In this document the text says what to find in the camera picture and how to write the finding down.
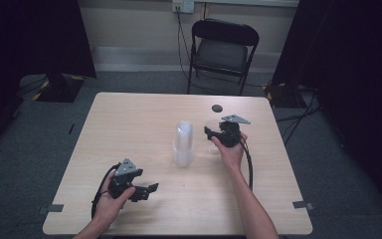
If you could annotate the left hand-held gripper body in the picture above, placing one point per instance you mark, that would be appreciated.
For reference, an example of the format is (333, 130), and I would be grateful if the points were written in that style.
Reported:
(122, 184)

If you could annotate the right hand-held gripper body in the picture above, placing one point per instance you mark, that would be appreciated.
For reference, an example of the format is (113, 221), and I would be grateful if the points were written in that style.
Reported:
(229, 132)

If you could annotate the stack of clear plastic cups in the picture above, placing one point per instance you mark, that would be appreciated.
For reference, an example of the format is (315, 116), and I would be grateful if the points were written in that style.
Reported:
(183, 144)

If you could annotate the person's right hand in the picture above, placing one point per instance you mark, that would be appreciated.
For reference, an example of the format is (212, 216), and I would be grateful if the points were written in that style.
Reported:
(232, 155)

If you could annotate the person's left hand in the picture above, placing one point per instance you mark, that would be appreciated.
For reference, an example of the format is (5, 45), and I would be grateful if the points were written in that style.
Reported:
(111, 207)

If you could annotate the black table grommet cap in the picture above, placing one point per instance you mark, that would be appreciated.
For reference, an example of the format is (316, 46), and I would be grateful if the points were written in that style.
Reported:
(217, 108)

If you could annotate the black stand base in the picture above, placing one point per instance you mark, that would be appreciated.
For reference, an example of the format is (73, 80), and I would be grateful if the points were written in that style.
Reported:
(61, 89)
(282, 96)

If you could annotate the black folding chair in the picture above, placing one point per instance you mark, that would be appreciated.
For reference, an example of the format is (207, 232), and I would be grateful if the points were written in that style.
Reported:
(222, 53)

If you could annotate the grey tape strip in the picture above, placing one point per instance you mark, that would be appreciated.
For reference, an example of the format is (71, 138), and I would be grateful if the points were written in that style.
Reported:
(53, 208)
(302, 205)

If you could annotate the small black floor marker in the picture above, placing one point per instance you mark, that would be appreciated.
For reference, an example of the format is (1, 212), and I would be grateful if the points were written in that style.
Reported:
(71, 128)

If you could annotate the dark curtain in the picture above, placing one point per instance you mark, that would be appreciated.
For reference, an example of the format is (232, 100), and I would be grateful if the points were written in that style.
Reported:
(351, 83)
(30, 43)

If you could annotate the white wall socket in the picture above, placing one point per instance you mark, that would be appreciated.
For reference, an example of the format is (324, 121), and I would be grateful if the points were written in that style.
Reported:
(183, 6)

